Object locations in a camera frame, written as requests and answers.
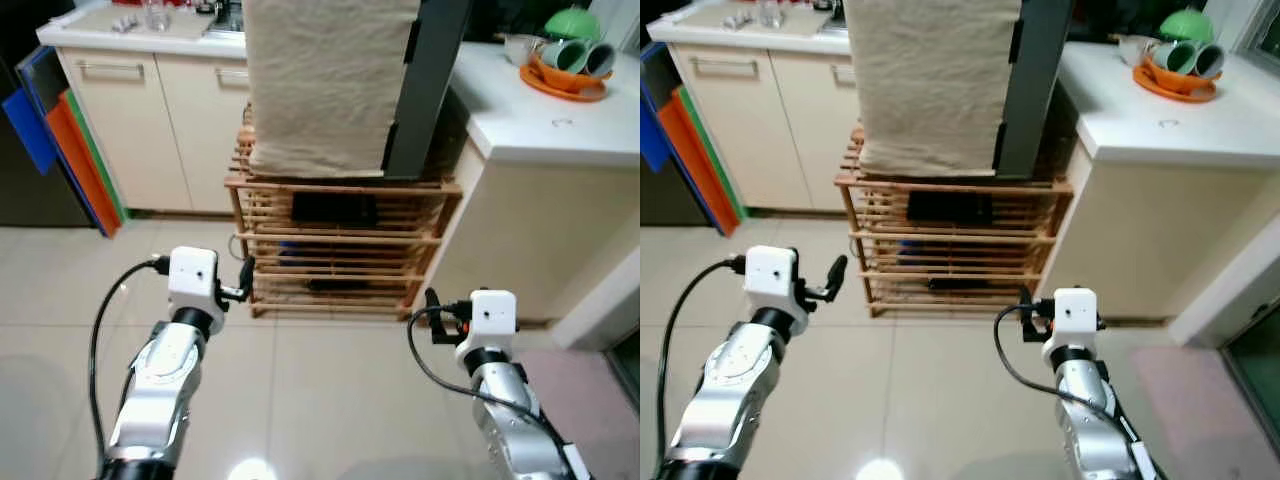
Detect metal cup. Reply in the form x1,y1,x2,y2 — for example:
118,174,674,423
1114,32,1157,67
502,32,546,67

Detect black box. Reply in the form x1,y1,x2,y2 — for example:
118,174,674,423
906,191,995,227

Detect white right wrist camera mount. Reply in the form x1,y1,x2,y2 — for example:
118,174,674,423
1041,287,1100,364
454,289,520,364

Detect cream kitchen cabinet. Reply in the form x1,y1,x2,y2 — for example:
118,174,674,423
645,0,863,214
37,0,253,217

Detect blue board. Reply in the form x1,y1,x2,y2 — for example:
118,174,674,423
0,45,63,177
640,42,674,174

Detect green board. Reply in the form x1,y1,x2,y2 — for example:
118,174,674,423
675,85,747,224
62,88,129,225

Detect wooden slatted rack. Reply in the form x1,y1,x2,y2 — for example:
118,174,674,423
224,104,464,320
834,124,1077,320

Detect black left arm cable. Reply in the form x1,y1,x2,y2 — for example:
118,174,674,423
654,254,750,477
87,256,172,473

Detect green plastic bowl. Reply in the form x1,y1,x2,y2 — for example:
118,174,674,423
544,6,602,46
1159,7,1215,46

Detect white sliding door frame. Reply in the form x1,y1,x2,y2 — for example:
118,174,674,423
552,247,641,352

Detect beige cloth cover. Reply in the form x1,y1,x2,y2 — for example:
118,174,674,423
243,0,422,180
844,0,1024,180

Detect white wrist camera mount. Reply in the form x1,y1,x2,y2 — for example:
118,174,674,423
1041,287,1100,364
454,289,520,364
744,244,800,310
167,246,222,310

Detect green ceramic cup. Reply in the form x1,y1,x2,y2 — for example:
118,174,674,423
1193,43,1227,80
539,37,592,75
583,42,617,80
1152,39,1200,77

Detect grey mini fridge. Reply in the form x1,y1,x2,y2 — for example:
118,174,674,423
992,0,1074,182
382,0,472,182

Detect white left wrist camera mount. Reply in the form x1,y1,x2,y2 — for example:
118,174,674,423
167,246,222,310
744,244,800,310

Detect orange plastic tray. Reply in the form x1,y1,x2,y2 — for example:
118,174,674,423
1131,57,1222,104
518,54,610,104

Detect white counter cabinet unit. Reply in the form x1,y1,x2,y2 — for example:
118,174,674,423
428,40,641,327
1038,40,1280,323

